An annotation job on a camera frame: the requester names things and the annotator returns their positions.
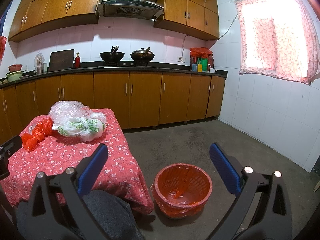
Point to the white green printed plastic bag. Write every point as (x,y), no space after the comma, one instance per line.
(86,129)

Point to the wooden kitchen cabinets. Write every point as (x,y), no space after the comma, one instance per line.
(138,99)
(196,18)

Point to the red bag on counter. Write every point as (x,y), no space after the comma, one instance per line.
(201,52)

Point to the red floral tablecloth table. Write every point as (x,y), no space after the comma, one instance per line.
(120,176)

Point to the dark cutting board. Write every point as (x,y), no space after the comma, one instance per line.
(61,60)

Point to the clear jar with bag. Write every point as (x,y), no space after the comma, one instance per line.
(39,63)

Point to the clear bubble wrap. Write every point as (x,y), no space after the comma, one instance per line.
(62,112)

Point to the red basin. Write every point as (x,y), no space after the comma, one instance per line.
(15,67)

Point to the black wok left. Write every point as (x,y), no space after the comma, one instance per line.
(113,56)

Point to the black lidded wok right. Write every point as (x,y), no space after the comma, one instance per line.
(142,57)

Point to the red bottle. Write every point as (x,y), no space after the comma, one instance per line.
(77,60)

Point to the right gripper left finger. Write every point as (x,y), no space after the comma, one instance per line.
(56,209)

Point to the hanging red bag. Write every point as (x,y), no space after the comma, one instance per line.
(3,41)

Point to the upper wooden kitchen cabinets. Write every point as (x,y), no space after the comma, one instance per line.
(196,18)

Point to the pink floral window curtain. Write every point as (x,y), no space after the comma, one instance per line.
(278,39)

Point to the red plastic trash basket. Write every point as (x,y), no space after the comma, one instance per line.
(181,190)

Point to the steel range hood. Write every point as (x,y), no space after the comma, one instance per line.
(141,9)

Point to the green package on counter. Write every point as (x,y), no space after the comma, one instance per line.
(202,64)

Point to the black countertop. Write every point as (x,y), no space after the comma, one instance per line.
(125,66)

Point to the lower wooden kitchen cabinets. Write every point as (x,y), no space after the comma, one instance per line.
(138,99)

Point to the red plastic bag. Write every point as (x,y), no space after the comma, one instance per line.
(42,129)

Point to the white mug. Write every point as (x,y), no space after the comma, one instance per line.
(212,70)

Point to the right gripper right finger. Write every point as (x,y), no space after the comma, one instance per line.
(261,209)

